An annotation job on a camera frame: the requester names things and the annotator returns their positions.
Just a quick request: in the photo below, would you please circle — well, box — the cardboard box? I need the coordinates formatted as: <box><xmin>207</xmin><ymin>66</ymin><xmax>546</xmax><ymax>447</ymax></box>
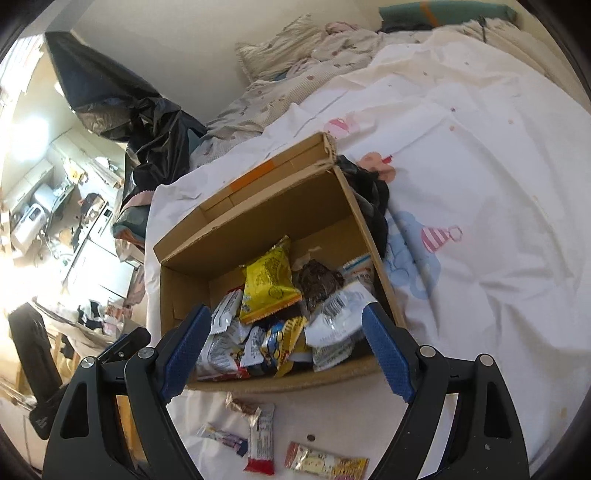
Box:
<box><xmin>152</xmin><ymin>131</ymin><xmax>408</xmax><ymax>393</ymax></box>

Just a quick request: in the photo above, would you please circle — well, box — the white and red snack bar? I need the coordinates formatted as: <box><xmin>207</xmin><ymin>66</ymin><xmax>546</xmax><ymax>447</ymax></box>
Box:
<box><xmin>243</xmin><ymin>401</ymin><xmax>276</xmax><ymax>476</ymax></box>

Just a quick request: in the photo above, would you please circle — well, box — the striped pillow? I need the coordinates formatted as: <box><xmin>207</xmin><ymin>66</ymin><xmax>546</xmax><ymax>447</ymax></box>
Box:
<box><xmin>235</xmin><ymin>14</ymin><xmax>325</xmax><ymax>85</ymax></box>

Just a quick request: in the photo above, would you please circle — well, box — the beige ribbed blanket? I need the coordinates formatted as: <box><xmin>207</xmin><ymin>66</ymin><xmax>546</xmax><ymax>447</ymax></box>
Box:
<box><xmin>462</xmin><ymin>18</ymin><xmax>551</xmax><ymax>75</ymax></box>

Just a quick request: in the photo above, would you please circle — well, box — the white and green snack packet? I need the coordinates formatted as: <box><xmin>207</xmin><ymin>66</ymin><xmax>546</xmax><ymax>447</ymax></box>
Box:
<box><xmin>311</xmin><ymin>340</ymin><xmax>353</xmax><ymax>373</ymax></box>

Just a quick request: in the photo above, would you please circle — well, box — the gold candy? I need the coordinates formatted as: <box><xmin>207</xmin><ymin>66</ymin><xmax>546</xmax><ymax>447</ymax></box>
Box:
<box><xmin>225</xmin><ymin>392</ymin><xmax>260</xmax><ymax>417</ymax></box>

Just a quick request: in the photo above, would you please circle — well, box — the pink and yellow snack packet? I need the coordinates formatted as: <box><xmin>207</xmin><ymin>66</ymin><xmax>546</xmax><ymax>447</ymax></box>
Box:
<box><xmin>283</xmin><ymin>441</ymin><xmax>370</xmax><ymax>479</ymax></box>

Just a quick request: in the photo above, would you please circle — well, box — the black chair back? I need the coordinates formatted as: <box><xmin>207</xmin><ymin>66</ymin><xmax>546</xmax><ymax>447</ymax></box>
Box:
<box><xmin>8</xmin><ymin>304</ymin><xmax>63</xmax><ymax>398</ymax></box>

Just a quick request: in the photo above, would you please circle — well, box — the teal cushion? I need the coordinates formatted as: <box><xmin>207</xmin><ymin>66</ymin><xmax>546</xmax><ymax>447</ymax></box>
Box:
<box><xmin>379</xmin><ymin>1</ymin><xmax>517</xmax><ymax>34</ymax></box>

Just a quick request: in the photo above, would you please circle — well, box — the blue and white snack bag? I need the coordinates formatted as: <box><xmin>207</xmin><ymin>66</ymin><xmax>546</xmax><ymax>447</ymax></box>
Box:
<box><xmin>305</xmin><ymin>255</ymin><xmax>376</xmax><ymax>348</ymax></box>

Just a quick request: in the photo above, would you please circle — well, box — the white kitchen appliance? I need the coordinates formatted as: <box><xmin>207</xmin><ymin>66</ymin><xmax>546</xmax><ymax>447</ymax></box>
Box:
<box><xmin>10</xmin><ymin>203</ymin><xmax>51</xmax><ymax>246</ymax></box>

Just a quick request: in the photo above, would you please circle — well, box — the black plastic bag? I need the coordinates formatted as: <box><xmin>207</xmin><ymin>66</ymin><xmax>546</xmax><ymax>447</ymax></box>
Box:
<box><xmin>45</xmin><ymin>31</ymin><xmax>208</xmax><ymax>209</ymax></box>

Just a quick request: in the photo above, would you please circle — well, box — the pile of small snack packets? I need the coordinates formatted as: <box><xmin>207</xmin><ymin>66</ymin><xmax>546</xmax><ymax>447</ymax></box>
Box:
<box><xmin>196</xmin><ymin>286</ymin><xmax>315</xmax><ymax>382</ymax></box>

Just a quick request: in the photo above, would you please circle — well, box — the dark cloth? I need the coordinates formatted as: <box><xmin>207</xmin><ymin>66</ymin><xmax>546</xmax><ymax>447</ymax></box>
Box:
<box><xmin>336</xmin><ymin>154</ymin><xmax>391</xmax><ymax>260</ymax></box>

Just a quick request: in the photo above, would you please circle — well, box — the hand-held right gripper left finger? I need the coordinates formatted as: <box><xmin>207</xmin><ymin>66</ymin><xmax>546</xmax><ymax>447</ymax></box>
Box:
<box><xmin>41</xmin><ymin>304</ymin><xmax>213</xmax><ymax>480</ymax></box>

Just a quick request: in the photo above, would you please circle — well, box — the dark brown snack packet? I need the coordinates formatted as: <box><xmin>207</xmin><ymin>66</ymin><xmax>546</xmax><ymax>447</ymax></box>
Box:
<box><xmin>293</xmin><ymin>258</ymin><xmax>345</xmax><ymax>318</ymax></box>

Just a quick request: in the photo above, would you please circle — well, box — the white printed duvet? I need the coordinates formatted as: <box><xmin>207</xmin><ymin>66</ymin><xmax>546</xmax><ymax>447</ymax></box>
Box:
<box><xmin>145</xmin><ymin>30</ymin><xmax>591</xmax><ymax>480</ymax></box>

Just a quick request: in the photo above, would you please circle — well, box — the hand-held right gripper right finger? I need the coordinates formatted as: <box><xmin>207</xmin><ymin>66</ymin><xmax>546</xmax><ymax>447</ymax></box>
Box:
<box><xmin>361</xmin><ymin>302</ymin><xmax>532</xmax><ymax>480</ymax></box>

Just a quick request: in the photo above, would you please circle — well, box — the small purple and white packet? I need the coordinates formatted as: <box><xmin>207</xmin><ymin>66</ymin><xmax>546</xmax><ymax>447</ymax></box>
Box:
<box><xmin>196</xmin><ymin>422</ymin><xmax>249</xmax><ymax>457</ymax></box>

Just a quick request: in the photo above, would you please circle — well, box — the grey floral quilt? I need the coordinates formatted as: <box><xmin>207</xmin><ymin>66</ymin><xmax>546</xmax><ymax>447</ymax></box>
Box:
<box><xmin>189</xmin><ymin>21</ymin><xmax>416</xmax><ymax>163</ymax></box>

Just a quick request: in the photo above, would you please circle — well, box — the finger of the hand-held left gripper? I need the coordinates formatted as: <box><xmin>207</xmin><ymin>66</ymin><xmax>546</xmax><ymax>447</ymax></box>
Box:
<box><xmin>98</xmin><ymin>327</ymin><xmax>151</xmax><ymax>366</ymax></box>

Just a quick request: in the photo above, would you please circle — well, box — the patterned cloth bundle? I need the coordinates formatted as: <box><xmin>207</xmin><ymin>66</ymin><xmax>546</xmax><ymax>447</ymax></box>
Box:
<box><xmin>113</xmin><ymin>188</ymin><xmax>154</xmax><ymax>246</ymax></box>

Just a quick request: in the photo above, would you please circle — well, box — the white cabinet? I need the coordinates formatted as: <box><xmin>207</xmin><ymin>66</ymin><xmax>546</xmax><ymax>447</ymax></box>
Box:
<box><xmin>64</xmin><ymin>222</ymin><xmax>140</xmax><ymax>297</ymax></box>

